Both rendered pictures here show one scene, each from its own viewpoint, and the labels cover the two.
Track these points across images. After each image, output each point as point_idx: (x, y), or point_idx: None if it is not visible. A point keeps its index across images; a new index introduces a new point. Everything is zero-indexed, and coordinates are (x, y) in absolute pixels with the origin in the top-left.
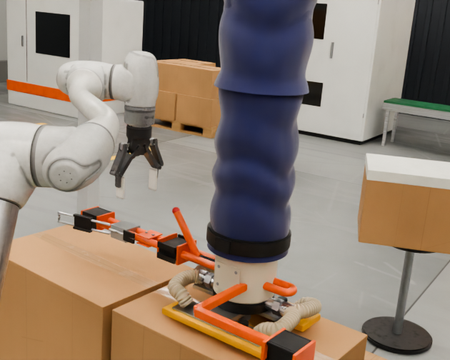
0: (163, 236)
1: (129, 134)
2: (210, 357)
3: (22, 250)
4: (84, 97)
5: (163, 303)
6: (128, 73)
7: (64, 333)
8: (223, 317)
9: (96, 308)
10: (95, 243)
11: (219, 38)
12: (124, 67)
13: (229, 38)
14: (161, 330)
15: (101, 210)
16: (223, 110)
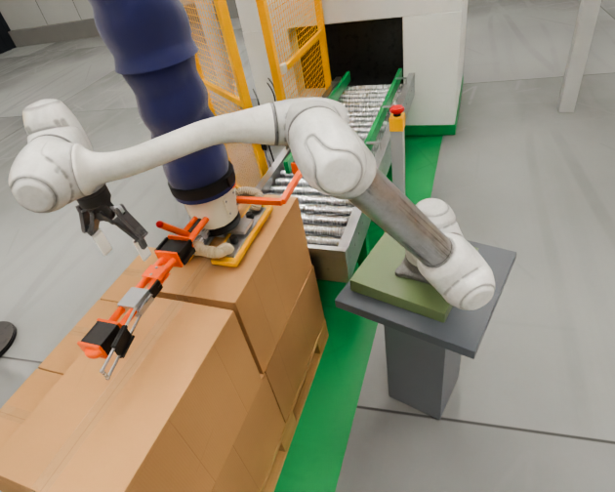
0: (168, 252)
1: (105, 198)
2: (275, 232)
3: (111, 462)
4: (168, 139)
5: (211, 280)
6: (75, 127)
7: (222, 385)
8: (288, 186)
9: (231, 318)
10: (74, 398)
11: (151, 18)
12: (61, 126)
13: (170, 10)
14: (254, 264)
15: (94, 330)
16: (179, 84)
